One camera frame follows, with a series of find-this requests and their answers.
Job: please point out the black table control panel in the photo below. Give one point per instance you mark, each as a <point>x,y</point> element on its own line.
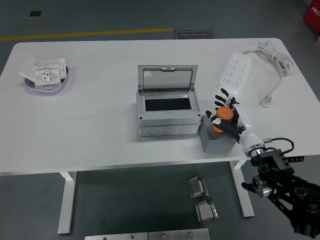
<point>298,158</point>

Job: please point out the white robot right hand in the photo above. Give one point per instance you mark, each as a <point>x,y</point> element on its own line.
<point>246,120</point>

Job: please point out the orange cylinder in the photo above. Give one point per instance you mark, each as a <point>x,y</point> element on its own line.
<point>224,113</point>

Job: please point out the grey cube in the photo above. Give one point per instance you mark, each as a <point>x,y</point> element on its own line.
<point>217,146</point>

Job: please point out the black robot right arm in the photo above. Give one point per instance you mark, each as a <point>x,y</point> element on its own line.
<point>287,185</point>

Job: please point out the small metal block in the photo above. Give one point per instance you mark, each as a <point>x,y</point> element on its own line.
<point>196,187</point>
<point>206,211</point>

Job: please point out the plain white socket panel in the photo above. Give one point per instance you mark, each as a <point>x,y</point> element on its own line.
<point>53,61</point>

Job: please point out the white table leg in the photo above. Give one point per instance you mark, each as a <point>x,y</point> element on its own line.
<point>246,200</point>
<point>66,200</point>

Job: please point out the white power strip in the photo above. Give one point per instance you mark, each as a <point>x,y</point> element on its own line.
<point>235,72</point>

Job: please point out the yellow floor tape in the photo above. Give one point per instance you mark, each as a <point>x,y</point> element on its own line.
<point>87,33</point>

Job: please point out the grey electrical junction box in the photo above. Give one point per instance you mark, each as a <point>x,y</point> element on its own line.
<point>167,123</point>

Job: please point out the white printed socket panel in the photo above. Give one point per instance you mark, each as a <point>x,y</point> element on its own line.
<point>46,76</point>

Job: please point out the red box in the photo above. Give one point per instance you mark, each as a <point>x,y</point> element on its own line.
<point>312,13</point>

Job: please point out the grey metal plate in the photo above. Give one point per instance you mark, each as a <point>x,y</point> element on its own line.
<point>115,237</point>
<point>178,235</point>

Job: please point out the dark floor sign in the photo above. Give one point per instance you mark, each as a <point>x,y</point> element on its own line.
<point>193,34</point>

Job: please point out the clear hinged box lid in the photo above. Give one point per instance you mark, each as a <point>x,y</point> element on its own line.
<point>166,77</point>

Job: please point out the black floor outlet cover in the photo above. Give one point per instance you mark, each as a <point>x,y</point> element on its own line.
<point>35,13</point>

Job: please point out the brown cardboard box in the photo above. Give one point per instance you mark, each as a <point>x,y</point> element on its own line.
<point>318,40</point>

